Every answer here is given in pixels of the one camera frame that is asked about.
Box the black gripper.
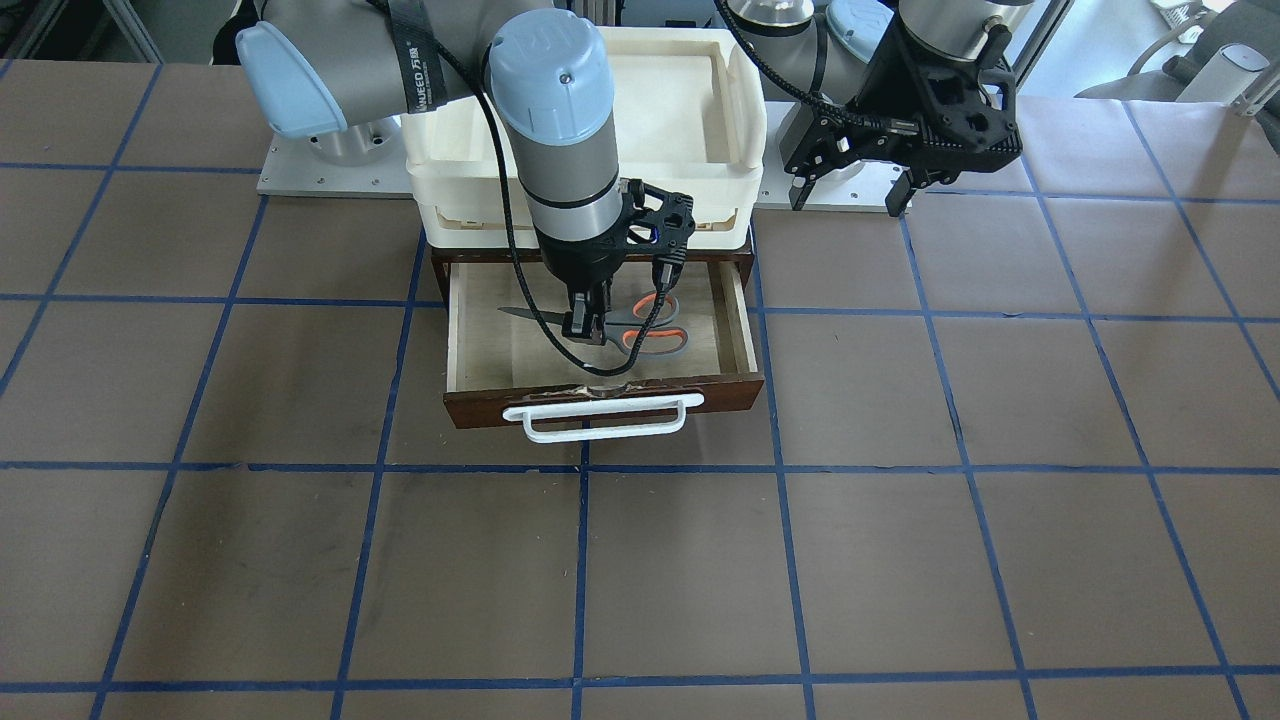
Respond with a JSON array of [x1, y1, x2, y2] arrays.
[[538, 179, 695, 343], [780, 20, 1023, 217]]

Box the grey orange scissors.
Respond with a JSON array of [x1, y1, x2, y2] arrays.
[[499, 292, 689, 356]]

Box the wooden drawer with white handle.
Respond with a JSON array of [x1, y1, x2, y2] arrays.
[[443, 258, 765, 445]]

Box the dark brown drawer cabinet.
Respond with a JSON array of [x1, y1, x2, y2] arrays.
[[428, 234, 755, 296]]

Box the white plastic tray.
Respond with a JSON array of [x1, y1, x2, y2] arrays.
[[402, 9, 767, 250]]

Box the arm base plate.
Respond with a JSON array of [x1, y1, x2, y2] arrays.
[[257, 117, 412, 199], [755, 101, 902, 215]]

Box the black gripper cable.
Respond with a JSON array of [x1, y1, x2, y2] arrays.
[[370, 0, 681, 375]]

